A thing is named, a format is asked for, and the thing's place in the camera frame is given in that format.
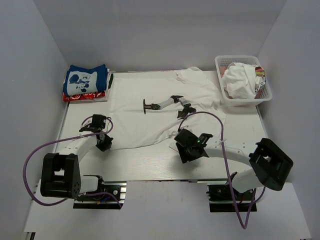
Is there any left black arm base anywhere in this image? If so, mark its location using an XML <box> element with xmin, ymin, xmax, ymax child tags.
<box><xmin>73</xmin><ymin>182</ymin><xmax>127</xmax><ymax>210</ymax></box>

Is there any red folded t-shirt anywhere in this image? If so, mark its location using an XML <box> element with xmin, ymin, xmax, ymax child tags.
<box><xmin>62</xmin><ymin>91</ymin><xmax>108</xmax><ymax>102</ymax></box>

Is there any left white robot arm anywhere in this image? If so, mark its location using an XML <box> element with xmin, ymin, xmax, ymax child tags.
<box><xmin>40</xmin><ymin>114</ymin><xmax>113</xmax><ymax>200</ymax></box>

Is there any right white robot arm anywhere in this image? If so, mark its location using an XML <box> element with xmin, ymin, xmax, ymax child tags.
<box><xmin>169</xmin><ymin>129</ymin><xmax>294</xmax><ymax>200</ymax></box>

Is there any blue folded Mickey t-shirt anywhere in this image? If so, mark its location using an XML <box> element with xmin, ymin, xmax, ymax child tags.
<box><xmin>63</xmin><ymin>64</ymin><xmax>110</xmax><ymax>97</ymax></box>

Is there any white t-shirt with robot print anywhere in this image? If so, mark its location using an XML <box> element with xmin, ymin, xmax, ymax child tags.
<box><xmin>109</xmin><ymin>67</ymin><xmax>226</xmax><ymax>150</ymax></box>

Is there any white t-shirt with colourful print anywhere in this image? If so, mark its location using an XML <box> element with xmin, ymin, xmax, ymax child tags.
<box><xmin>219</xmin><ymin>62</ymin><xmax>266</xmax><ymax>99</ymax></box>

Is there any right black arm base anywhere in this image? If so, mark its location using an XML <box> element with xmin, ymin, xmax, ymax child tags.
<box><xmin>206</xmin><ymin>184</ymin><xmax>254</xmax><ymax>213</ymax></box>

